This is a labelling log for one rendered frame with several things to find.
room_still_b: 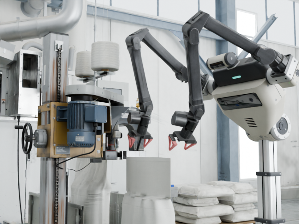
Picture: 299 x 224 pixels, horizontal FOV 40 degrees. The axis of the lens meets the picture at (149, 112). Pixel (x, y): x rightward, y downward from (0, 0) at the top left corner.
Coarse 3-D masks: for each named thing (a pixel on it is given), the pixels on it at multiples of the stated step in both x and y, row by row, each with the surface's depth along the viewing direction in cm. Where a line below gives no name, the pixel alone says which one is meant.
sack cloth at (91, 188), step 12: (84, 168) 294; (96, 168) 278; (84, 180) 283; (96, 180) 270; (108, 180) 272; (72, 192) 289; (84, 192) 274; (96, 192) 268; (108, 192) 273; (84, 204) 271; (96, 204) 268; (108, 204) 273; (84, 216) 269; (96, 216) 268; (108, 216) 274
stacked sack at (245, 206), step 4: (224, 204) 554; (236, 204) 545; (240, 204) 549; (244, 204) 552; (248, 204) 556; (252, 204) 561; (236, 208) 541; (240, 208) 545; (244, 208) 550; (248, 208) 554; (252, 208) 559
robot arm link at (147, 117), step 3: (141, 114) 233; (144, 114) 234; (141, 117) 233; (144, 117) 232; (147, 117) 233; (141, 120) 233; (144, 120) 232; (147, 120) 233; (141, 123) 233; (144, 123) 233; (147, 123) 234
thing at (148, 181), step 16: (128, 160) 247; (144, 160) 222; (160, 160) 215; (128, 176) 246; (144, 176) 221; (160, 176) 214; (128, 192) 239; (144, 192) 220; (160, 192) 213; (128, 208) 229; (144, 208) 214; (160, 208) 210
